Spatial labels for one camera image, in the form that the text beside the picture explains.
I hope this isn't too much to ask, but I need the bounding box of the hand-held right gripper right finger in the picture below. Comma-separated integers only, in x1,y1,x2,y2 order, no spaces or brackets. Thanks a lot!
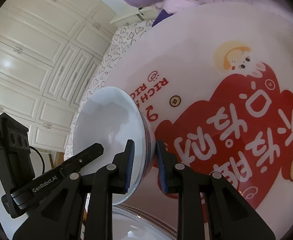
156,140,277,240

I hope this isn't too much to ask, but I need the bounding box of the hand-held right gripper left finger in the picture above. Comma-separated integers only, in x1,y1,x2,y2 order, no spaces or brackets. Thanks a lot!
13,139,135,240

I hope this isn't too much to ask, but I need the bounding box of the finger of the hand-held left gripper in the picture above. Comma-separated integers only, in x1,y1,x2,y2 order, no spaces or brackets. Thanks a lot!
59,142,104,178

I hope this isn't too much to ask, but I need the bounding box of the white bowl with patterned band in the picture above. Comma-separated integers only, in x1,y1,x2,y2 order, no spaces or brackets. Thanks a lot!
111,204,183,240
73,87,154,205

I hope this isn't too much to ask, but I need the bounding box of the cream panelled wardrobe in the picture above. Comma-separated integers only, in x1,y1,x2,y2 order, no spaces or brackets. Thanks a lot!
0,0,117,153

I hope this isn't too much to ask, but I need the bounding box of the white heart-print bedsheet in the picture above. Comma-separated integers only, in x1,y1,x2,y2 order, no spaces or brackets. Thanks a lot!
64,19,153,160

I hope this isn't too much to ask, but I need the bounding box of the cream nightstand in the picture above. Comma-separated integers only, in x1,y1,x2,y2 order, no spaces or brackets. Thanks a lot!
110,6,153,26

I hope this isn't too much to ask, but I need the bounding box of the dark purple cloth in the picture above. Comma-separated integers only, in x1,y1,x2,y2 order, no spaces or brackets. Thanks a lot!
152,8,173,27

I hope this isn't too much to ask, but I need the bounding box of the light pink folded quilt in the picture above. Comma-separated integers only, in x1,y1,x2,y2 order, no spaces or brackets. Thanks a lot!
150,0,239,15

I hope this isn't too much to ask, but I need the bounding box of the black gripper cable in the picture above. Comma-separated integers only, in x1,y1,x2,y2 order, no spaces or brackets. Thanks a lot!
29,145,46,175

